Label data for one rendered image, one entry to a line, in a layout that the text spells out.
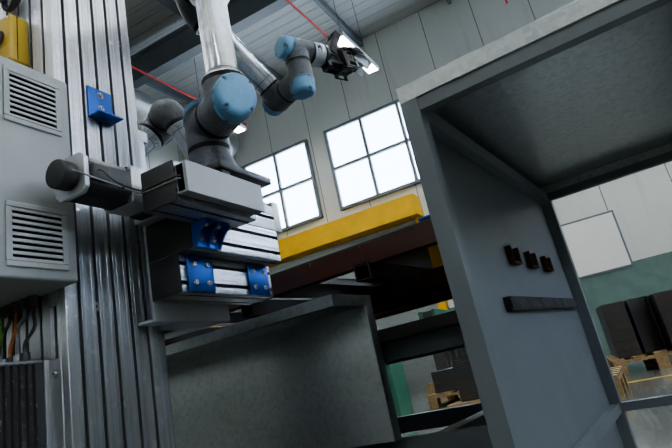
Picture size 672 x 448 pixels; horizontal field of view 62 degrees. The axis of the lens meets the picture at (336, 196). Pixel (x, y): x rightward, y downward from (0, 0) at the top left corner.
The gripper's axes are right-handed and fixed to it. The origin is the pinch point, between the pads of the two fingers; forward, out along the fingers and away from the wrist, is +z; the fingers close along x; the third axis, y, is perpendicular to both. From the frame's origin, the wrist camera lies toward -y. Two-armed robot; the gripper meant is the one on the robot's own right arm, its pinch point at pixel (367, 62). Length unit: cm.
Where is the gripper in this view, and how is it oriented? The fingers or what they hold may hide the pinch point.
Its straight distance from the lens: 193.5
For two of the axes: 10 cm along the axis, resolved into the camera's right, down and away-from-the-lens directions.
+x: 5.4, -4.9, -6.8
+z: 7.9, 0.3, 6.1
